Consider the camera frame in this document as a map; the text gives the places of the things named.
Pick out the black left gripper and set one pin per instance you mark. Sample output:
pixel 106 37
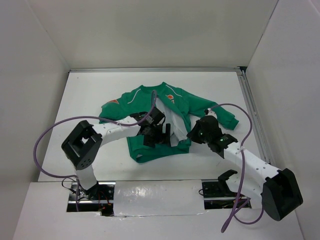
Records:
pixel 162 138

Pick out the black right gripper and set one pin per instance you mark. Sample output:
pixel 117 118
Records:
pixel 192 135

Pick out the green jacket white lining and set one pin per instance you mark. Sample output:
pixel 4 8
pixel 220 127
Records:
pixel 177 105

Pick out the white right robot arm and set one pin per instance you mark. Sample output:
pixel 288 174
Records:
pixel 276 189

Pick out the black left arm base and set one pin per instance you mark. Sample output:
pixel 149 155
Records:
pixel 100 200

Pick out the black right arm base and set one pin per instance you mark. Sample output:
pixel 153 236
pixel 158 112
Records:
pixel 216 194

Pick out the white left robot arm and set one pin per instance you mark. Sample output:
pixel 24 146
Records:
pixel 83 143

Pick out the white taped cover panel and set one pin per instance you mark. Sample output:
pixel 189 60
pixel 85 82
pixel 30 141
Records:
pixel 158 198

